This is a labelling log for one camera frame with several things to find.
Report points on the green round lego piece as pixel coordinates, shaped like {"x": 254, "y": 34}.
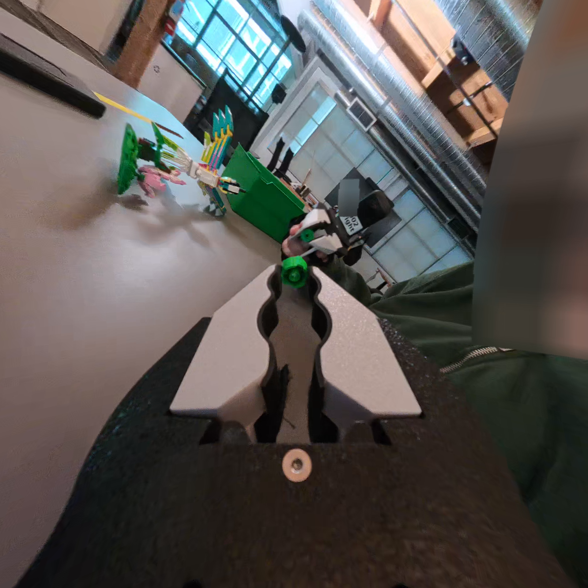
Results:
{"x": 293, "y": 272}

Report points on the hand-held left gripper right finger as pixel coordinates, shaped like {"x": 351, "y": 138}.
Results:
{"x": 363, "y": 363}

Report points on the black flat case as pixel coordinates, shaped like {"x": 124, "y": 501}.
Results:
{"x": 46, "y": 78}

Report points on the colourful lego feather fan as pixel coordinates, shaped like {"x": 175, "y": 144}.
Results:
{"x": 221, "y": 131}

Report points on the yellow tape strip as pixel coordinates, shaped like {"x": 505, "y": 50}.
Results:
{"x": 119, "y": 106}

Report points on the wide silver ventilation duct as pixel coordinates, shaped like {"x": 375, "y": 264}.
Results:
{"x": 390, "y": 78}

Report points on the black mesh office chair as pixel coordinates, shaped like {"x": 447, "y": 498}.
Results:
{"x": 229, "y": 119}

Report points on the green storage bin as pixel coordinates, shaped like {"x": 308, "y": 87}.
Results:
{"x": 262, "y": 193}

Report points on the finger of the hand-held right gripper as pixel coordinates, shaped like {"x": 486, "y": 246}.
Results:
{"x": 328, "y": 247}
{"x": 317, "y": 219}

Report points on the black floor lamp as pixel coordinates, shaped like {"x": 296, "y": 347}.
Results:
{"x": 294, "y": 33}

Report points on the white wall vent grille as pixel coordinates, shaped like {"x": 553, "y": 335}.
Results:
{"x": 361, "y": 115}

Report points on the narrow silver ventilation duct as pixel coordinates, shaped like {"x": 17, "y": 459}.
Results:
{"x": 390, "y": 143}

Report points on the red fire extinguisher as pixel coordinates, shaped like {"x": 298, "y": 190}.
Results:
{"x": 177, "y": 16}

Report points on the wooden support post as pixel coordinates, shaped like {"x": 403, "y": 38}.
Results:
{"x": 142, "y": 46}

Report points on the person's right forearm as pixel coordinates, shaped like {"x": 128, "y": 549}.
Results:
{"x": 413, "y": 298}

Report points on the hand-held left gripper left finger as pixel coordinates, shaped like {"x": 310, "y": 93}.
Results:
{"x": 220, "y": 358}

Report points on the black slim chair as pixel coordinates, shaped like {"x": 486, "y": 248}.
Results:
{"x": 287, "y": 163}
{"x": 275, "y": 156}

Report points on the black wall speaker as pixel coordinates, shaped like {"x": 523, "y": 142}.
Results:
{"x": 279, "y": 94}

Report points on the white recycling bin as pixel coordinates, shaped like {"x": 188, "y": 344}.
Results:
{"x": 170, "y": 80}

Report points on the large grid window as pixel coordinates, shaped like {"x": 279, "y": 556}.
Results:
{"x": 220, "y": 50}

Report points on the person's green jacket torso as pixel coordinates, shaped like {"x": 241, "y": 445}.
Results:
{"x": 528, "y": 436}

